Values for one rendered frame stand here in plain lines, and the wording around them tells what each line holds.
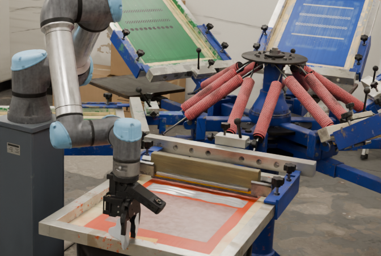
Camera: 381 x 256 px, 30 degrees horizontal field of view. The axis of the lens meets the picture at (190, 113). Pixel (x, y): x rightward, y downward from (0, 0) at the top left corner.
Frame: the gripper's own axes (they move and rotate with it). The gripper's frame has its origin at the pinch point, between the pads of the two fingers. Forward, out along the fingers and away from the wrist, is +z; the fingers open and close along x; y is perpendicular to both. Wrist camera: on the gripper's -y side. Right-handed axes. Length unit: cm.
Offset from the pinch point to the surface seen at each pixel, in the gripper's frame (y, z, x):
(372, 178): -52, 5, -111
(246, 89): 5, -22, -120
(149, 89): 84, 1, -191
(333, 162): -34, 5, -121
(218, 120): 20, -4, -128
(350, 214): -22, 94, -297
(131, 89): 91, 1, -184
